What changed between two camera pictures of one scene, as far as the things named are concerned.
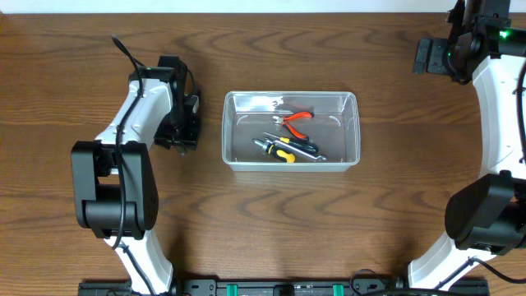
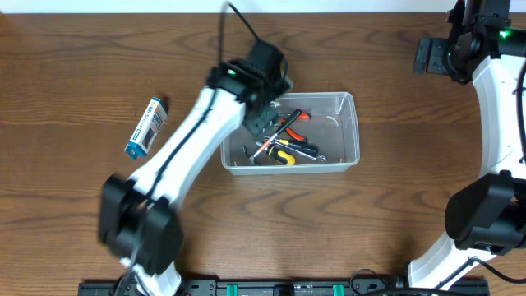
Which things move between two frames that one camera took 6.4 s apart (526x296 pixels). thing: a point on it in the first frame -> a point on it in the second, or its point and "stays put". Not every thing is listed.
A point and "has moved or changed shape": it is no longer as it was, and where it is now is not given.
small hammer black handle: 182,150 has moved or changed shape
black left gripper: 190,137 -> 268,116
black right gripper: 436,63 stays put
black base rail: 281,287 stays put
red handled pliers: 283,121 stays put
